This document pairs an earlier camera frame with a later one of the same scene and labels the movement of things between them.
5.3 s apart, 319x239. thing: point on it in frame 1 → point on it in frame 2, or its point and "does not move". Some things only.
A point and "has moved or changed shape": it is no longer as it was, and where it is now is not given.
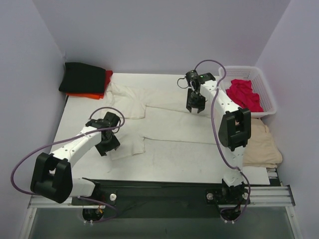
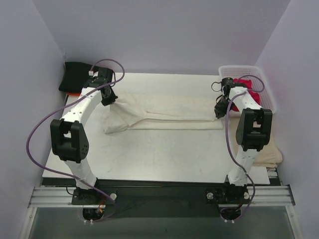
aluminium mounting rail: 280,196 does not move
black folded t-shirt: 79,77 does not move
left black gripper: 108,147 → 108,97
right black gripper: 196,105 → 220,109
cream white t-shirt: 157,134 has moved or changed shape
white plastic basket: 260,86 does not move
